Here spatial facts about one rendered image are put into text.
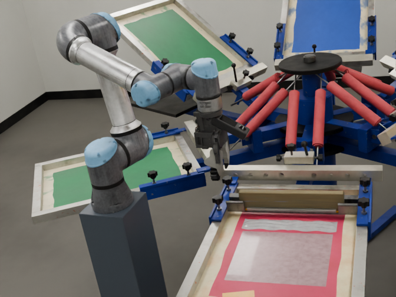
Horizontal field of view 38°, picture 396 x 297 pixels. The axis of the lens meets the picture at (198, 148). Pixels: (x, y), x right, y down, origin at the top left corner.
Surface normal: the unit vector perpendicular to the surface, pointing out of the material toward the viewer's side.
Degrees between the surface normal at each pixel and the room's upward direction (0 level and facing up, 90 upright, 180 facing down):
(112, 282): 90
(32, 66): 90
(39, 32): 90
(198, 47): 32
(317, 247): 0
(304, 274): 0
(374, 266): 0
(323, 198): 90
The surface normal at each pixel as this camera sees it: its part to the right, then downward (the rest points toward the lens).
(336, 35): -0.27, -0.54
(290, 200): -0.28, 0.43
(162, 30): 0.24, -0.65
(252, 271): -0.15, -0.90
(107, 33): 0.73, 0.03
